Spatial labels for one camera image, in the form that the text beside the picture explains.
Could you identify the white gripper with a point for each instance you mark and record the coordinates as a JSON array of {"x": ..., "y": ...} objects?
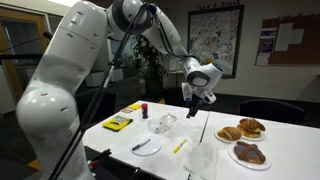
[{"x": 189, "y": 92}]

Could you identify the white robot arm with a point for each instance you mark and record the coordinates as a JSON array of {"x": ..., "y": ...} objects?
[{"x": 47, "y": 111}]

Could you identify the glass container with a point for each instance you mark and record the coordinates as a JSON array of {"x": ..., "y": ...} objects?
[{"x": 155, "y": 126}]

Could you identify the golden bun on plate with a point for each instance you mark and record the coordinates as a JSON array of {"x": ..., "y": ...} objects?
[{"x": 230, "y": 133}]

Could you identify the yellow marker pen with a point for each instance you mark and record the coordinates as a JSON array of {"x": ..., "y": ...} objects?
[{"x": 177, "y": 148}]

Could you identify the red capped small bottle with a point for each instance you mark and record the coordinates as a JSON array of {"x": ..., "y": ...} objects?
[{"x": 144, "y": 107}]

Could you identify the brown bread on plate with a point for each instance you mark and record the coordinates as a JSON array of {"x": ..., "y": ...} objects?
[{"x": 250, "y": 127}]

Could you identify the white plate with knife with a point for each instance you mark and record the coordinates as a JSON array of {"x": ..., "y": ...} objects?
[{"x": 149, "y": 149}]

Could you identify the potted green plant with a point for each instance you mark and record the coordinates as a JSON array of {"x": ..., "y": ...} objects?
[{"x": 152, "y": 65}]

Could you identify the black office chair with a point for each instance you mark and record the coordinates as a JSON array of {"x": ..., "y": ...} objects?
[{"x": 273, "y": 110}]

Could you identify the dark chocolate bread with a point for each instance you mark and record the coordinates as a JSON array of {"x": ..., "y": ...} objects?
[{"x": 249, "y": 153}]

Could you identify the framed map poster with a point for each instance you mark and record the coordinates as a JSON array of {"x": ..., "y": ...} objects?
[{"x": 214, "y": 36}]

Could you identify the yellow Crayola marker box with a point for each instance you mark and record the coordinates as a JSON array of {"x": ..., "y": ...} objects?
[{"x": 117, "y": 123}]

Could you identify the cork bulletin board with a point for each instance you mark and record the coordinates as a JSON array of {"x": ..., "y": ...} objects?
[{"x": 290, "y": 40}]

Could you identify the black handled knife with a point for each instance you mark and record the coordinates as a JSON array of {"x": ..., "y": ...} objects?
[{"x": 136, "y": 147}]

